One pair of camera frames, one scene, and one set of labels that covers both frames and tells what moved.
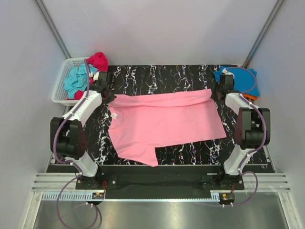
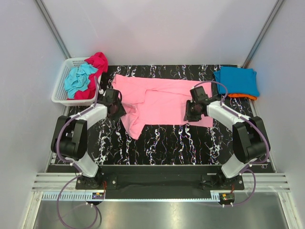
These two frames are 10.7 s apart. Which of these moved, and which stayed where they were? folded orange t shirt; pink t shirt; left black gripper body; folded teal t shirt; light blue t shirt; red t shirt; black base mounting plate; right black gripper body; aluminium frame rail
Moved: left black gripper body; pink t shirt; right black gripper body
Stayed: folded teal t shirt; light blue t shirt; aluminium frame rail; black base mounting plate; red t shirt; folded orange t shirt
